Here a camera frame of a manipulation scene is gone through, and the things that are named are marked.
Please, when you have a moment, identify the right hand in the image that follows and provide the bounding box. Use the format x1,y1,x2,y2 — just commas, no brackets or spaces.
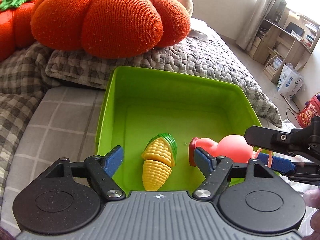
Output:
303,189,320,232

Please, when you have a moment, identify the grey checkered quilt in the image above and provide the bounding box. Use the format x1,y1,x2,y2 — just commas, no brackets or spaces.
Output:
1,18,282,210

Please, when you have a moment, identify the small orange pumpkin cushion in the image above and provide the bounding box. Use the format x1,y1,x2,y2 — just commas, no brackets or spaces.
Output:
1,0,38,61

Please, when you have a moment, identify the red gift bag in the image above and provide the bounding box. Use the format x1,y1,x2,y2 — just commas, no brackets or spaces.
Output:
298,93,320,128

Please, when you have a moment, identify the white plush toy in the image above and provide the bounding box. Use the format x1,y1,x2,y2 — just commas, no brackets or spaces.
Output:
177,0,194,17

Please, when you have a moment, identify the pink toy pig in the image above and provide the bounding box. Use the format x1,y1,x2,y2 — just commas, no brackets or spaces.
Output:
189,135,259,166

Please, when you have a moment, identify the pink braided cord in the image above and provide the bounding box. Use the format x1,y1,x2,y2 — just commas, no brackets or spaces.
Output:
252,147,273,169

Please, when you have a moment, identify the green plastic storage bin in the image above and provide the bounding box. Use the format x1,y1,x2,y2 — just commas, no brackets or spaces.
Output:
95,67,260,193

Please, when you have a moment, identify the yellow toy corn cob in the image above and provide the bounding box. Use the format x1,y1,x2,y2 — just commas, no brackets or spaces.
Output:
141,133,177,191

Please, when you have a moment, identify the wooden shelf desk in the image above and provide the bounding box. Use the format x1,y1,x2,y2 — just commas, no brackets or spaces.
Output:
248,0,319,83

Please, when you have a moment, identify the large orange pumpkin cushion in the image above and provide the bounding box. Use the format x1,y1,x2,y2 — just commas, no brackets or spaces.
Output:
31,0,190,59

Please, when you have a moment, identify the beige window curtain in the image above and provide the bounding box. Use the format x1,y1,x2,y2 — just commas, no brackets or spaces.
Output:
236,0,280,51

